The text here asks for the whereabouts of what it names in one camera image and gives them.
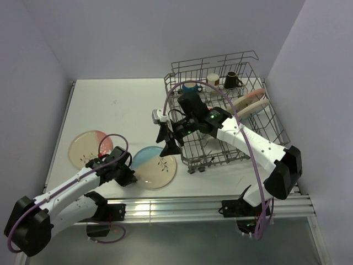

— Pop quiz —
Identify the aluminium mounting rail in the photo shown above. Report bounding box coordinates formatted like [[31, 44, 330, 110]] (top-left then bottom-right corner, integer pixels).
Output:
[[107, 193, 315, 224]]

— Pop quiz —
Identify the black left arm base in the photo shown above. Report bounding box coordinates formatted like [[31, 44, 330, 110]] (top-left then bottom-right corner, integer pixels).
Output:
[[85, 198, 126, 243]]

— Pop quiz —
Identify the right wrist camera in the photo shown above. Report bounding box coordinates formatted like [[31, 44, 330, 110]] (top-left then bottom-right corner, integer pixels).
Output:
[[152, 109, 169, 125]]

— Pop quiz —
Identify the pink cream plate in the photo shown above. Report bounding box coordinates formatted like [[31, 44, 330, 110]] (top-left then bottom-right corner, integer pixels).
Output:
[[232, 88, 265, 112], [68, 130, 113, 169]]

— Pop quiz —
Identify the brown ceramic mug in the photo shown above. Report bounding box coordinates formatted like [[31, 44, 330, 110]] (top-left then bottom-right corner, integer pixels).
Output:
[[224, 71, 244, 89]]

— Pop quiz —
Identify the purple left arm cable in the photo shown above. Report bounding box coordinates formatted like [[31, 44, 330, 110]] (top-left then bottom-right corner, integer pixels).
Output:
[[6, 134, 130, 253]]

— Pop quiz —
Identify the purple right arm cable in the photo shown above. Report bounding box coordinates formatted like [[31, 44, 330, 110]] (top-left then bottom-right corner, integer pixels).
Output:
[[162, 81, 275, 241]]

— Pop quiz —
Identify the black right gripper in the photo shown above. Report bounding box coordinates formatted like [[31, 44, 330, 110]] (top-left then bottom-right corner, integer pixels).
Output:
[[156, 114, 197, 158]]

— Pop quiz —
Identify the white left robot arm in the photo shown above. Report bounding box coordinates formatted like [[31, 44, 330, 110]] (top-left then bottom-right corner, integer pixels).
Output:
[[4, 146, 137, 257]]

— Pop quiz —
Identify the blue cream plate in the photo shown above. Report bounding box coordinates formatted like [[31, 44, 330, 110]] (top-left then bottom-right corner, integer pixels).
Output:
[[238, 99, 270, 120], [131, 146, 177, 190]]

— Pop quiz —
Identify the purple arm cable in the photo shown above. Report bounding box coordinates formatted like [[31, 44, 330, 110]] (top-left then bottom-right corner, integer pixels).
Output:
[[6, 134, 130, 253], [162, 81, 275, 241]]

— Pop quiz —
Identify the grey wire dish rack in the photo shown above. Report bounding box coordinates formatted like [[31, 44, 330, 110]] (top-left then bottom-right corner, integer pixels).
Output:
[[164, 50, 290, 173]]

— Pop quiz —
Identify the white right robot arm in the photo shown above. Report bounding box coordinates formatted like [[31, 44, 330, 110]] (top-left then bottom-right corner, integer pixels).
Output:
[[152, 92, 302, 215]]

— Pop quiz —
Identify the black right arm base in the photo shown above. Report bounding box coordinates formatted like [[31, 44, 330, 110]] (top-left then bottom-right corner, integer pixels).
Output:
[[218, 196, 262, 234]]

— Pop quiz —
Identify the dark blue mug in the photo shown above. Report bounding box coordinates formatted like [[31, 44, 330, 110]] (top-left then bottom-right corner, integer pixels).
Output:
[[181, 82, 203, 93]]

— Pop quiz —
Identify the grey brown tumbler cup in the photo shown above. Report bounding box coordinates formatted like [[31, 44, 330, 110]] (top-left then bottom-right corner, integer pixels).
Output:
[[206, 73, 220, 89]]

